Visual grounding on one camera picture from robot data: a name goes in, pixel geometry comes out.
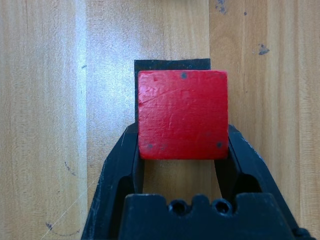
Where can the red wooden block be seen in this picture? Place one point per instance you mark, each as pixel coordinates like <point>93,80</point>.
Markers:
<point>182,115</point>

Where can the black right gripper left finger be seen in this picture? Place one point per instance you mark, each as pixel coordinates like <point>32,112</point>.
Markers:
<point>110,180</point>

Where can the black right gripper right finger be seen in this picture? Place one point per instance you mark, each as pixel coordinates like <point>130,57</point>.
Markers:
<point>246,162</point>

